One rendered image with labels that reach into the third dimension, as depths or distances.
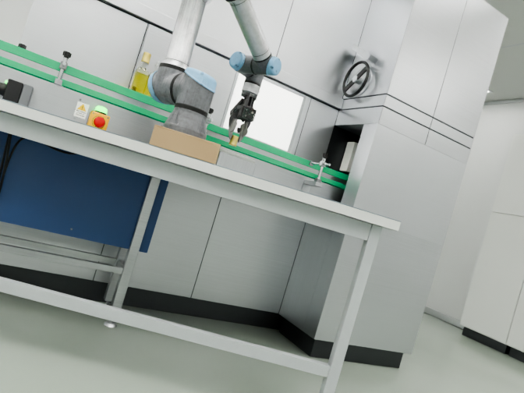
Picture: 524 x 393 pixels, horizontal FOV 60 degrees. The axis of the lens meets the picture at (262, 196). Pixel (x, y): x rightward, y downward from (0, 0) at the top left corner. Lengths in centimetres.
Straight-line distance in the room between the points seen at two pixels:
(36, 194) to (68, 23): 78
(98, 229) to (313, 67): 145
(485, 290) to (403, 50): 315
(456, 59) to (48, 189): 216
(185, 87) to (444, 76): 160
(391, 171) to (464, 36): 88
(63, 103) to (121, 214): 49
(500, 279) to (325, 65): 311
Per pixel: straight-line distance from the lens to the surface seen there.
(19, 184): 193
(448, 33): 279
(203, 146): 149
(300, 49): 262
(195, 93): 156
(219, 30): 243
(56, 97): 191
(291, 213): 155
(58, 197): 193
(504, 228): 514
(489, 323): 506
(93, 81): 194
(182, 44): 171
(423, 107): 262
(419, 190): 263
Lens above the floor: 66
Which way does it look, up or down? 1 degrees up
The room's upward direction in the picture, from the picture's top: 17 degrees clockwise
